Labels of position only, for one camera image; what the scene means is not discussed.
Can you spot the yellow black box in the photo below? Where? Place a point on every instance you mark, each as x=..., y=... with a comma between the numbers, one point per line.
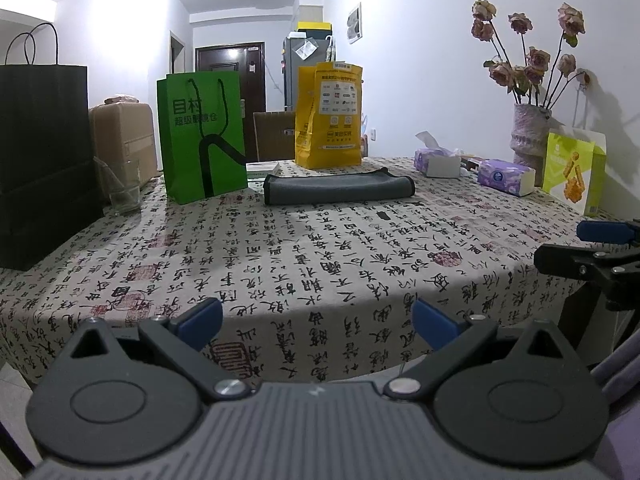
x=315, y=26

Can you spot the grey purple cloth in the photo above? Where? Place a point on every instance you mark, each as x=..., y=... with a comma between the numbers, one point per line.
x=620, y=410

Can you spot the dried pink roses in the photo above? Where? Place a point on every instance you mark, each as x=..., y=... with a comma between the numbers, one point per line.
x=532, y=60

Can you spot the purple white tissue box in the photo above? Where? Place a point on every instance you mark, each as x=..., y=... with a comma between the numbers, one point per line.
x=440, y=165

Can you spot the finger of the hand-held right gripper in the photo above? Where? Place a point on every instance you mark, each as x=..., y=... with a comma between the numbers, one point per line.
x=607, y=232
x=575, y=260

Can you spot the yellow paper bag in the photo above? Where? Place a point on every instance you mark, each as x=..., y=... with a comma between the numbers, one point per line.
x=325, y=145

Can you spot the purple tissue pack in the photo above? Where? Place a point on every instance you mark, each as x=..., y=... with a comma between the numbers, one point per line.
x=505, y=177

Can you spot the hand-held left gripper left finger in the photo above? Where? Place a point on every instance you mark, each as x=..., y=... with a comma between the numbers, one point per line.
x=200, y=321

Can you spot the beige suitcase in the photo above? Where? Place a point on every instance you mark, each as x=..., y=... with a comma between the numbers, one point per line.
x=125, y=135

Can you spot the textured grey vase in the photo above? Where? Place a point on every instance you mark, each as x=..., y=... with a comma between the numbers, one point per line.
x=530, y=135

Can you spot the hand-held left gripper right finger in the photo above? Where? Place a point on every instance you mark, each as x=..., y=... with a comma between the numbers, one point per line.
x=434, y=324

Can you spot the small black object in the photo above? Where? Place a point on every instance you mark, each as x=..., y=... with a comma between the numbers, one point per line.
x=383, y=216

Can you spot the dark brown box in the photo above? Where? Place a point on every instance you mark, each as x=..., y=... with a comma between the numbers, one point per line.
x=470, y=162

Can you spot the calligraphy printed tablecloth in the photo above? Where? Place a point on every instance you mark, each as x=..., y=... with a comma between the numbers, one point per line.
x=325, y=260

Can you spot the grey towel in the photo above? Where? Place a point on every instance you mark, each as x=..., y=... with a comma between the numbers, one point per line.
x=340, y=187

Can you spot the green paper bag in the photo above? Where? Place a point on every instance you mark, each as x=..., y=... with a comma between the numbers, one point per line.
x=185, y=160

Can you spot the dark brown door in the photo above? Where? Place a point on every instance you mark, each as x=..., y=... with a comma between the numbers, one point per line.
x=250, y=60

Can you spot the brown cardboard box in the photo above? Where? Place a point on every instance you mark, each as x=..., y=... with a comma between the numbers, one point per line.
x=272, y=135

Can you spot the grey fridge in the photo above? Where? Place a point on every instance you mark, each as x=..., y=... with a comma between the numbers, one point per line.
x=292, y=75

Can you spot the clear glass cup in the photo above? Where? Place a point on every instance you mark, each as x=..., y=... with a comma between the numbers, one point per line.
x=120, y=195

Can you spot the white paper sheet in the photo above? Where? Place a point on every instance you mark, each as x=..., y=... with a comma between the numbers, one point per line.
x=306, y=49

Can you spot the white wall picture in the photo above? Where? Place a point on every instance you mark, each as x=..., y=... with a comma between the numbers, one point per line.
x=354, y=22

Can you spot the flat white box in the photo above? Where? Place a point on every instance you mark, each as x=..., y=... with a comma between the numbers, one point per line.
x=262, y=169

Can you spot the black paper bag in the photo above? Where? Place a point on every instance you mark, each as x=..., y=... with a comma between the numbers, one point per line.
x=40, y=160

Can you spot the green yellow snack bag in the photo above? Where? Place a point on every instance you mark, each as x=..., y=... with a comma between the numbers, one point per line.
x=570, y=175

